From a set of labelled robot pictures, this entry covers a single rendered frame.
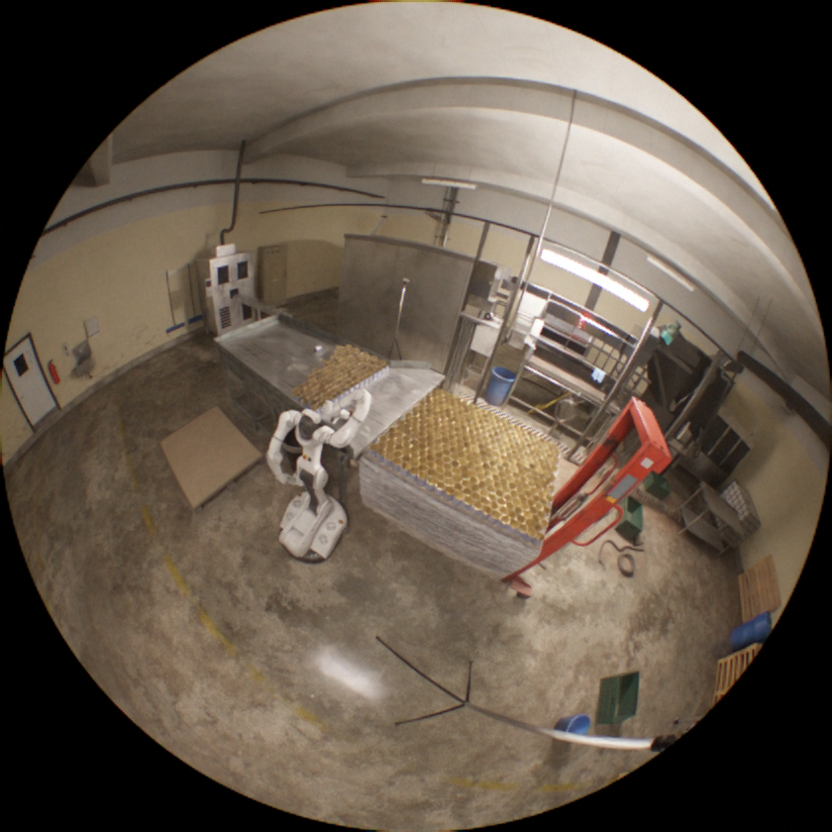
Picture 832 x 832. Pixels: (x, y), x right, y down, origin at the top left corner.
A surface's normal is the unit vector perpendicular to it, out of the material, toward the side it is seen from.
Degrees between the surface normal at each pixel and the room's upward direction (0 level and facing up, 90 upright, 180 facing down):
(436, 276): 90
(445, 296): 90
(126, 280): 90
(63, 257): 90
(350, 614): 0
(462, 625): 0
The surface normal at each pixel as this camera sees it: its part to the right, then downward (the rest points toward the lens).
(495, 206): -0.50, 0.48
